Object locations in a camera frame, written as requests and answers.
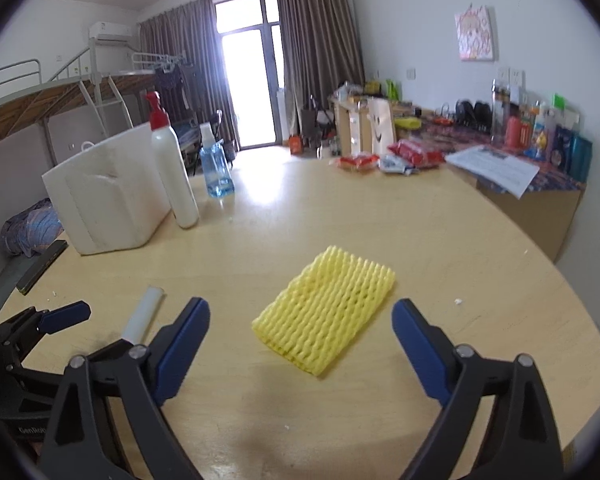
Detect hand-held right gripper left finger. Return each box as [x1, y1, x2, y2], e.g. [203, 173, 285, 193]
[42, 297, 212, 480]

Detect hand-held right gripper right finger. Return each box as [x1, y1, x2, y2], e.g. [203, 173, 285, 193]
[391, 298, 564, 480]

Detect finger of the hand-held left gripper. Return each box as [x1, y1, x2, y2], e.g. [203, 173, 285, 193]
[0, 300, 92, 361]

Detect yellow foam net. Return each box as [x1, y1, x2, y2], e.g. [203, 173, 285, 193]
[251, 244, 397, 378]

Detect white plastic tub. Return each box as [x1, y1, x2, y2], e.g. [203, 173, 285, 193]
[41, 122, 174, 256]

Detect dark flat bar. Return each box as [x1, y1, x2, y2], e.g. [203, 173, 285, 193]
[15, 238, 70, 296]

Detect blue plaid star quilt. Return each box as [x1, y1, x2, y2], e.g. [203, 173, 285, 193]
[0, 197, 64, 259]

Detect desk with patterned cloth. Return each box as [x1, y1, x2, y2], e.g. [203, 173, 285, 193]
[409, 107, 589, 264]

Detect white pump bottle red cap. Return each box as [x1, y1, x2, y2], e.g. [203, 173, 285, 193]
[144, 90, 201, 230]

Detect white and red packet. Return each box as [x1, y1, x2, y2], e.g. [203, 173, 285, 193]
[378, 153, 414, 175]

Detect blue spray bottle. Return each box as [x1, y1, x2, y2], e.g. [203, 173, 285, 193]
[198, 122, 236, 200]

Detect printed paper sheet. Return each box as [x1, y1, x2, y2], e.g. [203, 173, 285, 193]
[444, 144, 541, 199]

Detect red snack packet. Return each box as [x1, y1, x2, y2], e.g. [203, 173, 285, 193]
[337, 152, 380, 172]
[387, 138, 445, 169]

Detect grey metal bunk bed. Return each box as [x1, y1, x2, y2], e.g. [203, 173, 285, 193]
[0, 57, 137, 162]
[90, 42, 193, 142]

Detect wooden chair with smiley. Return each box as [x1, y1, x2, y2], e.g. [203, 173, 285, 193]
[367, 97, 397, 156]

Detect black folding chair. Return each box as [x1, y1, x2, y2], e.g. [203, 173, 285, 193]
[207, 109, 239, 154]

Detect wooden desk with drawers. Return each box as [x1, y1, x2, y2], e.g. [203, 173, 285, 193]
[329, 95, 422, 157]

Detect black trolley bag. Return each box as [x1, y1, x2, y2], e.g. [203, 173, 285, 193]
[299, 94, 331, 149]

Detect row of toiletry bottles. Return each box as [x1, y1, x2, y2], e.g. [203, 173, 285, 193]
[489, 78, 594, 184]

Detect dark hanging clothes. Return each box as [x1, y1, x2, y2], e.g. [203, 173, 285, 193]
[152, 59, 192, 97]

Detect brown curtain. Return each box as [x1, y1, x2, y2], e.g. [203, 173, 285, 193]
[138, 0, 232, 154]
[275, 0, 366, 137]

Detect white air conditioner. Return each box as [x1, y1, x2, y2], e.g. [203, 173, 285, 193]
[88, 20, 131, 44]

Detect glass balcony door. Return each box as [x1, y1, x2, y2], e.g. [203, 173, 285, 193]
[213, 0, 287, 151]

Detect pink wall poster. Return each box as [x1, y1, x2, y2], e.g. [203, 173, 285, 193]
[453, 3, 497, 62]

